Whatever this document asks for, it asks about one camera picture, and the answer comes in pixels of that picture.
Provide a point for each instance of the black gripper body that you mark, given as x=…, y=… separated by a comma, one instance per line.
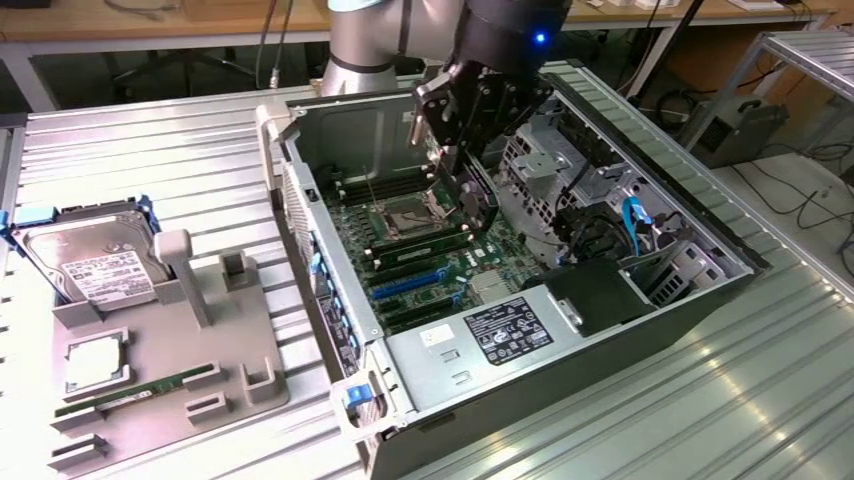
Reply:
x=507, y=35

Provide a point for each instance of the black graphics card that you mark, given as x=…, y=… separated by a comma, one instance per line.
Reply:
x=479, y=197

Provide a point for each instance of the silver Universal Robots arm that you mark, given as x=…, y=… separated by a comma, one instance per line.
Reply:
x=356, y=45

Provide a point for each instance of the silver metal disk bay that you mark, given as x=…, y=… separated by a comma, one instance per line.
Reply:
x=554, y=165

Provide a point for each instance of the CPU socket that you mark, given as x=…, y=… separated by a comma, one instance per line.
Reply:
x=410, y=212

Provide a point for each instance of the installed green RAM stick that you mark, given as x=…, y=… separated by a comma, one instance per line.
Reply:
x=416, y=250

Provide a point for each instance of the green motherboard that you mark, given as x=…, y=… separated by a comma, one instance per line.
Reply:
x=467, y=260

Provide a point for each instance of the blue expansion slot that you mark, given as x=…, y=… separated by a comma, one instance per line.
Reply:
x=408, y=286

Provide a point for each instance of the silver chipset heatsink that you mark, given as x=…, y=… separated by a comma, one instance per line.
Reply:
x=490, y=286

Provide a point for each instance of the black office chair base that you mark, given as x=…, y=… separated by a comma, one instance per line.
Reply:
x=187, y=62

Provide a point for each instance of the wooden desk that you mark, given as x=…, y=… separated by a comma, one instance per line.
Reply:
x=167, y=20

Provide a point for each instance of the metal slat side table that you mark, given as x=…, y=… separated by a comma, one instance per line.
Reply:
x=810, y=55

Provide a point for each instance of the grey power supply unit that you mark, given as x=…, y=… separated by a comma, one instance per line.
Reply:
x=467, y=360

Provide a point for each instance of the open black PC case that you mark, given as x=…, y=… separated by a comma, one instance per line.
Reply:
x=600, y=380

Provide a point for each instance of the blue case latch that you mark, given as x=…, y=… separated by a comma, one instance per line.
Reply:
x=356, y=394

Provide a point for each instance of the hard disk with blue caddy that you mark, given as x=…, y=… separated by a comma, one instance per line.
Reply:
x=93, y=255

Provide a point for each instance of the grey parts rack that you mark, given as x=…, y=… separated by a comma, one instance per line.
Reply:
x=180, y=345

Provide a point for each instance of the loose green RAM stick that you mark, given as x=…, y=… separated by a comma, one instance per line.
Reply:
x=133, y=392

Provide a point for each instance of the silver CPU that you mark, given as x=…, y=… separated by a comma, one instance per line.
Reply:
x=96, y=367

